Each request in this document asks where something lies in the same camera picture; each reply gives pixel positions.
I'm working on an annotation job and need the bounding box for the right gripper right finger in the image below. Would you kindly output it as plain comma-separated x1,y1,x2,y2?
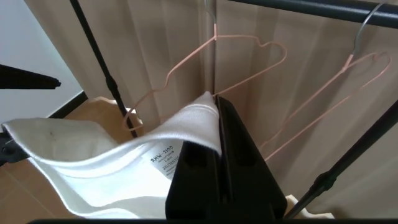
216,95,289,220

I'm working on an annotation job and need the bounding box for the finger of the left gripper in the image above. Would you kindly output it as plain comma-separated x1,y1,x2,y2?
0,132,30,167
0,63,62,91

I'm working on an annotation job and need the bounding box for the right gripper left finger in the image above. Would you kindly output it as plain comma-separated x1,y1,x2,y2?
164,140,225,220

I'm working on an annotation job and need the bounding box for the white garment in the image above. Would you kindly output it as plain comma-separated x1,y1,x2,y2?
1,90,223,220

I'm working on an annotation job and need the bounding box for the pink clothes hanger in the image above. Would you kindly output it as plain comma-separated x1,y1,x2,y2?
121,0,288,132
259,2,393,162

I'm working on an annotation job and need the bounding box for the black clothes rack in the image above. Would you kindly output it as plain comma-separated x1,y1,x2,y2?
68,0,398,220

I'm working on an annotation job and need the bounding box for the beige curtain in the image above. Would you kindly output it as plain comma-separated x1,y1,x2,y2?
24,0,398,219

